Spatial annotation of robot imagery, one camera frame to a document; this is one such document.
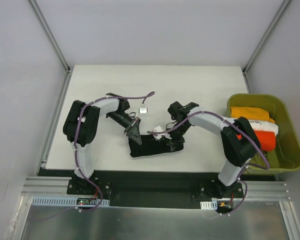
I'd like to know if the purple cable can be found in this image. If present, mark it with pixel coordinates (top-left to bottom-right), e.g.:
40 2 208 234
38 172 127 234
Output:
73 91 156 213
146 111 271 218

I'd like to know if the olive green plastic bin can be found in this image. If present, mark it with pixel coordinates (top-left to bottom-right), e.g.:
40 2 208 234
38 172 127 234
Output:
227 93 300 175

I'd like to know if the black t shirt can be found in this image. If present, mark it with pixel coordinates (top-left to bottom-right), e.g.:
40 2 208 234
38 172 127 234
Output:
128 135 174 158

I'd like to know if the orange rolled t shirt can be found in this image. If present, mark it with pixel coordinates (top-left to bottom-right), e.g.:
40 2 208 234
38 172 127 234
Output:
254 130 276 152

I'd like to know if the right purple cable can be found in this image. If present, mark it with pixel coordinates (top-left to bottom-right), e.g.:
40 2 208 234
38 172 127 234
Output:
146 111 271 218

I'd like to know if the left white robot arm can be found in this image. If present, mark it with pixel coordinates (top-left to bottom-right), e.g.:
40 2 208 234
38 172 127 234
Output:
62 93 142 195

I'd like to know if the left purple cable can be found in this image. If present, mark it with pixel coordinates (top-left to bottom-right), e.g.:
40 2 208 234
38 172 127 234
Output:
73 91 156 213

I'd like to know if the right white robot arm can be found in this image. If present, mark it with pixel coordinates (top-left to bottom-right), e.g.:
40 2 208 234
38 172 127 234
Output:
167 101 261 199

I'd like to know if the yellow rolled t shirt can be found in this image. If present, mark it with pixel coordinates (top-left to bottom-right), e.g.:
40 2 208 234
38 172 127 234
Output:
230 106 275 123

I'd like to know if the white rolled t shirt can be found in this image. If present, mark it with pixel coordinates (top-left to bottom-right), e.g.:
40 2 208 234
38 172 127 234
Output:
248 119 279 136

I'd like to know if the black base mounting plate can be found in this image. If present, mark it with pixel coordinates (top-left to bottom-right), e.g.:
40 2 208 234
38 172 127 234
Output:
64 169 245 209

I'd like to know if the right aluminium corner post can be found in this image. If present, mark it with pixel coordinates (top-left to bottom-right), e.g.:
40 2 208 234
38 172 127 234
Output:
244 0 292 72

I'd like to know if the left white cable duct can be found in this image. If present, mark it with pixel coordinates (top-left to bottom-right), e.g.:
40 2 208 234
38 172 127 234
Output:
32 196 110 208

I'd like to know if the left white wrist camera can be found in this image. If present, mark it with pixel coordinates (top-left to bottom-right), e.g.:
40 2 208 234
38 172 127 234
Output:
138 107 148 114

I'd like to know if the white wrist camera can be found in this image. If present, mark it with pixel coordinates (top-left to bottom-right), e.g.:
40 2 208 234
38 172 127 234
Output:
153 126 171 141
138 107 148 114

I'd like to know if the left aluminium corner post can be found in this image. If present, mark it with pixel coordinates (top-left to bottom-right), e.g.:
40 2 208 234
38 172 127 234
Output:
27 0 71 72

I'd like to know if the right white cable duct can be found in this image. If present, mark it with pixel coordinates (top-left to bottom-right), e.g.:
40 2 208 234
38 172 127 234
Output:
200 200 218 211

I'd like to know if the aluminium corner post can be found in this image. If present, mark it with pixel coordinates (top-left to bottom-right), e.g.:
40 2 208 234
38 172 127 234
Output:
244 0 292 72
27 0 71 72

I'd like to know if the white cable duct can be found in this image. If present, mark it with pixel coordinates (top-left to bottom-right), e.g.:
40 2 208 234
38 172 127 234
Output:
32 196 110 208
200 200 218 211

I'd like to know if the aluminium frame rail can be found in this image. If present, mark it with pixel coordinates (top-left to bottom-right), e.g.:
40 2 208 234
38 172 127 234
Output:
21 176 292 202

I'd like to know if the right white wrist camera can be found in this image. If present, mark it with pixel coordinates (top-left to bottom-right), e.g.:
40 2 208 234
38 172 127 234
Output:
153 126 171 141

